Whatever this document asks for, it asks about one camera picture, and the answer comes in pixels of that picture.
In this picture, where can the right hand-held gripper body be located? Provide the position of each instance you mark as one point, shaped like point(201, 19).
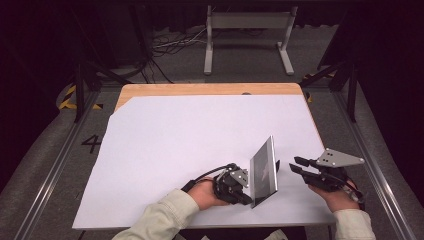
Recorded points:
point(328, 176)

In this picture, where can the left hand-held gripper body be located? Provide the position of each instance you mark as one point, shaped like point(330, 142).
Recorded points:
point(230, 183)

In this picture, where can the person's right hand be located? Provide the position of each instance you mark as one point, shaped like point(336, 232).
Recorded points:
point(341, 200)

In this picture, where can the person's left hand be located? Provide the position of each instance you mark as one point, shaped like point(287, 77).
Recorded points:
point(203, 195)

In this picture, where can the person's legs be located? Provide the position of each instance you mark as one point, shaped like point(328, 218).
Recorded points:
point(276, 236)

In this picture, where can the white table cover sheet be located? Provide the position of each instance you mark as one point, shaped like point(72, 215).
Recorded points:
point(186, 133)

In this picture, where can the black metal stand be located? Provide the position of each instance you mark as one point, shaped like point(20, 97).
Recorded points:
point(351, 90)
point(79, 90)

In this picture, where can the white metal stand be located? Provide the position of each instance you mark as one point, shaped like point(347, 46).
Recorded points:
point(250, 20)

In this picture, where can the metal floor rail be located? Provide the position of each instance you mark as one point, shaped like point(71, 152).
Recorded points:
point(373, 150)
point(56, 166)

